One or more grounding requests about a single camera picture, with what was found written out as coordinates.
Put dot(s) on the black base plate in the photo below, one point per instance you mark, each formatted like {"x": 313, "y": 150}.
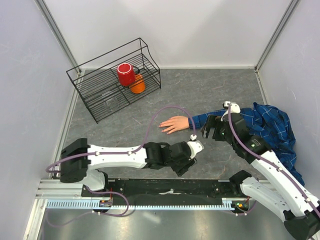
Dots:
{"x": 175, "y": 191}

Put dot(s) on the slotted cable duct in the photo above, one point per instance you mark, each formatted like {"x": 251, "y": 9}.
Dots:
{"x": 87, "y": 204}

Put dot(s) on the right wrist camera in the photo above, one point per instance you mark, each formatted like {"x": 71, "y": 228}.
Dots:
{"x": 231, "y": 107}

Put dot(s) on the mannequin hand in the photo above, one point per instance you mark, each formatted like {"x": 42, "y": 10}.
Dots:
{"x": 174, "y": 124}

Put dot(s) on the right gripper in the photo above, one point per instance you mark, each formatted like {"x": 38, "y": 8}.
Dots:
{"x": 212, "y": 121}

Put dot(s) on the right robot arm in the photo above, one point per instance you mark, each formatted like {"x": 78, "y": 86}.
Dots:
{"x": 298, "y": 209}

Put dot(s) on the clear glass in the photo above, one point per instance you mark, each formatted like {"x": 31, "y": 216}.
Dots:
{"x": 110, "y": 101}

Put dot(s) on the orange cup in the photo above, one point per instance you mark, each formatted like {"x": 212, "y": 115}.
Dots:
{"x": 138, "y": 86}

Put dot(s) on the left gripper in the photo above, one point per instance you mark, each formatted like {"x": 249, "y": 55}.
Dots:
{"x": 187, "y": 163}

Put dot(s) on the blue plaid shirt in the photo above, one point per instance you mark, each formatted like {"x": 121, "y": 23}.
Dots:
{"x": 274, "y": 126}

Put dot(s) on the black wire rack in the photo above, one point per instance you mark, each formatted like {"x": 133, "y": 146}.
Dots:
{"x": 99, "y": 75}

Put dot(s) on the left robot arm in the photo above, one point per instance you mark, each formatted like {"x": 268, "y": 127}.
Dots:
{"x": 83, "y": 162}

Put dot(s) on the red cup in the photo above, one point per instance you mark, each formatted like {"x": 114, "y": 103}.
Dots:
{"x": 126, "y": 74}

